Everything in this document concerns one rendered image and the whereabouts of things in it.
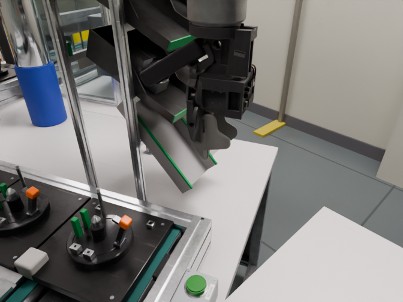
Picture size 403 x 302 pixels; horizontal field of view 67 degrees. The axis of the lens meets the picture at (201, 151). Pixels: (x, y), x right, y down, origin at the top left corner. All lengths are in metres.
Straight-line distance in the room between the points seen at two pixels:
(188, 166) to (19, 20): 0.92
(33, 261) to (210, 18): 0.57
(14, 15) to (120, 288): 1.11
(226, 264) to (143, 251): 0.22
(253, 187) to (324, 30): 2.21
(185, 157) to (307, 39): 2.43
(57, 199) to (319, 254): 0.70
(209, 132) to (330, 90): 2.68
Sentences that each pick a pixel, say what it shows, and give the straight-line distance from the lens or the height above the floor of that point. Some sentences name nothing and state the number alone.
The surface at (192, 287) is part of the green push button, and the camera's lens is 0.63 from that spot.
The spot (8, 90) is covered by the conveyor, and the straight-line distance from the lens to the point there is 1.94.
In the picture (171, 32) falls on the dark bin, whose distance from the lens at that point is 0.71.
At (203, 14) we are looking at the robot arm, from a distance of 0.39.
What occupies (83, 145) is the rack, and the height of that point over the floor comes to 1.08.
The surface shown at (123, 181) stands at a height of 0.86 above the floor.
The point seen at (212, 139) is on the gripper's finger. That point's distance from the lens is 0.46.
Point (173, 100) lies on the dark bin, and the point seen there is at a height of 1.21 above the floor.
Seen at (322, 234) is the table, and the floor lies 0.86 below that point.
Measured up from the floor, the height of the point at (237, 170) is 0.86.
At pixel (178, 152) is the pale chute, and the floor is 1.05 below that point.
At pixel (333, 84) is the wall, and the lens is 3.07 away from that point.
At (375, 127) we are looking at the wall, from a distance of 3.03.
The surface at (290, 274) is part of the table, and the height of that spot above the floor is 0.86.
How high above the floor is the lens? 1.50
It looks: 32 degrees down
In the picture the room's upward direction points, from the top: straight up
